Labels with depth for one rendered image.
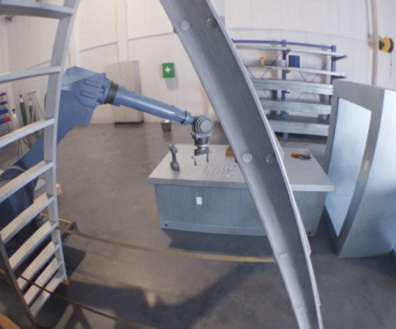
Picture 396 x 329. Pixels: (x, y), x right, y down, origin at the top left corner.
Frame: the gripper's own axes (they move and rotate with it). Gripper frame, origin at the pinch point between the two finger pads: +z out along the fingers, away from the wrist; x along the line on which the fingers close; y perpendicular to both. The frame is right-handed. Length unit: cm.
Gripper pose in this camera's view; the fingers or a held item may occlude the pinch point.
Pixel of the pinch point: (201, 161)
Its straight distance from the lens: 206.7
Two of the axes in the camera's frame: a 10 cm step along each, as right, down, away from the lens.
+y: 5.3, 3.3, -7.8
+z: 0.4, 9.1, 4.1
